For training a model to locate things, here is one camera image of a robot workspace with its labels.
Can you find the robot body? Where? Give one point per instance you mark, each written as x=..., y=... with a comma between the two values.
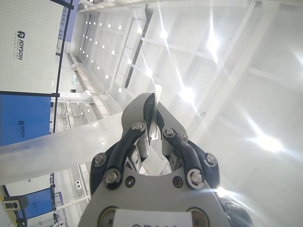
x=233, y=212

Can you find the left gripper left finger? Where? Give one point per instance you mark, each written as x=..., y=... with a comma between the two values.
x=132, y=115

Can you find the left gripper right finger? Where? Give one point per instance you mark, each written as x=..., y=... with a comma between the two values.
x=174, y=128

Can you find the translucent white plastic sheet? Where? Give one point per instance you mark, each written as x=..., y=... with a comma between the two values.
x=47, y=147

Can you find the blue perforated partition panel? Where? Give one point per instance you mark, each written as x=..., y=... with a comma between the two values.
x=21, y=116

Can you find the white perforated partition panel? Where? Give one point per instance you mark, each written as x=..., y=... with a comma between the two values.
x=28, y=36

